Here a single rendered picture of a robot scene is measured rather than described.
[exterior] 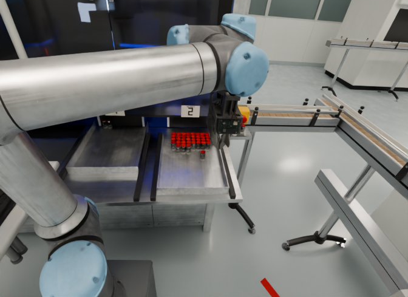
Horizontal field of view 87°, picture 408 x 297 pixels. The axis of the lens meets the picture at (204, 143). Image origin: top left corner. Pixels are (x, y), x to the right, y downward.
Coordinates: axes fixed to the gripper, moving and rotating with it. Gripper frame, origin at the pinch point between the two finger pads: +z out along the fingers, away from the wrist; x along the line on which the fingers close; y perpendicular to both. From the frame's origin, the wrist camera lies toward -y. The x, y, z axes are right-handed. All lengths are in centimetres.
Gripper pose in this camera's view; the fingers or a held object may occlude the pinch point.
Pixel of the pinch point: (218, 144)
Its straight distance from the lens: 67.6
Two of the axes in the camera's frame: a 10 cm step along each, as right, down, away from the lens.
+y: 0.9, 6.0, -8.0
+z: -0.8, 8.0, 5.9
